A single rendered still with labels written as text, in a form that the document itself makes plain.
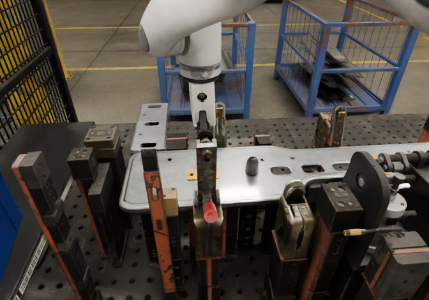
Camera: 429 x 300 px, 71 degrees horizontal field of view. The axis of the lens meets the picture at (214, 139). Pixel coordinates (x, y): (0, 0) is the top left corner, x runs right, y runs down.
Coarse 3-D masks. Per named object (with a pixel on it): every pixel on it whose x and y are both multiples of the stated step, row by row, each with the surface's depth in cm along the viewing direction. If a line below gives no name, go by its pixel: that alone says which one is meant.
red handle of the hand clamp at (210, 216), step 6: (204, 198) 57; (210, 198) 57; (204, 204) 52; (210, 204) 50; (204, 210) 49; (210, 210) 47; (204, 216) 47; (210, 216) 47; (216, 216) 47; (210, 222) 47
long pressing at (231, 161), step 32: (128, 160) 82; (160, 160) 82; (192, 160) 82; (224, 160) 82; (288, 160) 82; (320, 160) 82; (128, 192) 71; (192, 192) 71; (224, 192) 71; (256, 192) 71
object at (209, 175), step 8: (200, 136) 54; (208, 136) 54; (200, 144) 51; (208, 144) 51; (216, 144) 51; (200, 152) 51; (208, 152) 50; (216, 152) 51; (200, 160) 52; (208, 160) 50; (216, 160) 53; (200, 168) 54; (208, 168) 54; (200, 176) 55; (208, 176) 56; (200, 184) 57; (208, 184) 57; (200, 192) 59; (208, 192) 59; (200, 200) 61
